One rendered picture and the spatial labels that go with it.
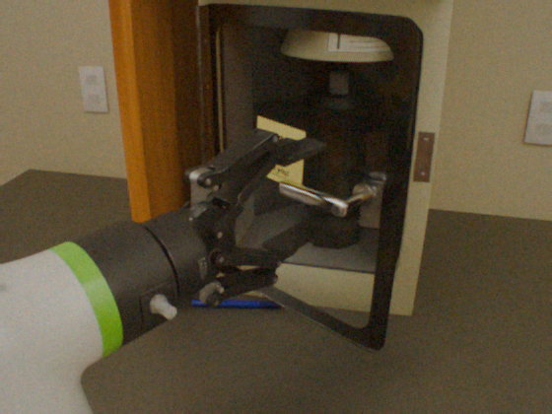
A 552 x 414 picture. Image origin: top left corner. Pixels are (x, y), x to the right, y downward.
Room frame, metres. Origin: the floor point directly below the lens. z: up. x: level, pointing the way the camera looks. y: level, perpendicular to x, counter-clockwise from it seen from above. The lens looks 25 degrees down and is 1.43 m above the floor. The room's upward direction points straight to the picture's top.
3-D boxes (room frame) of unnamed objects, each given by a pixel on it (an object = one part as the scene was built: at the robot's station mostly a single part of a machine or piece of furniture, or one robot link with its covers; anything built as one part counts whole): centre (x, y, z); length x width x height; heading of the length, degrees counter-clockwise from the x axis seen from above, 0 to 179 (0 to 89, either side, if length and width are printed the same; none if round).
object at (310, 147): (0.50, -0.02, 1.25); 0.07 x 0.03 x 0.01; 138
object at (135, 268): (0.33, 0.12, 1.20); 0.12 x 0.06 x 0.09; 48
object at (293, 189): (0.50, -0.05, 1.20); 0.10 x 0.05 x 0.03; 48
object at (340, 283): (0.57, -0.02, 1.19); 0.30 x 0.01 x 0.40; 48
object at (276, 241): (0.50, -0.02, 1.15); 0.07 x 0.03 x 0.01; 138
